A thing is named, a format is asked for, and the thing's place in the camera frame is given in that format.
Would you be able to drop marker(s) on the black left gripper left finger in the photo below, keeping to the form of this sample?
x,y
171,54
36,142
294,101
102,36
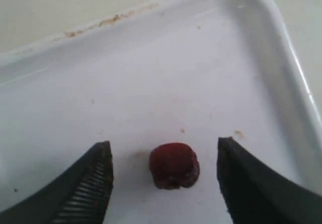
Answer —
x,y
81,194

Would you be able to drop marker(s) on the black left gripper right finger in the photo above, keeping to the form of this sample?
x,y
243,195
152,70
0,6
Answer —
x,y
254,193

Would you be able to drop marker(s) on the dark red hawthorn berry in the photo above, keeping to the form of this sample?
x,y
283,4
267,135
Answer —
x,y
174,165

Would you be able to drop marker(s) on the white rectangular plastic tray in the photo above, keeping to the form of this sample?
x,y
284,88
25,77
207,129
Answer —
x,y
186,71

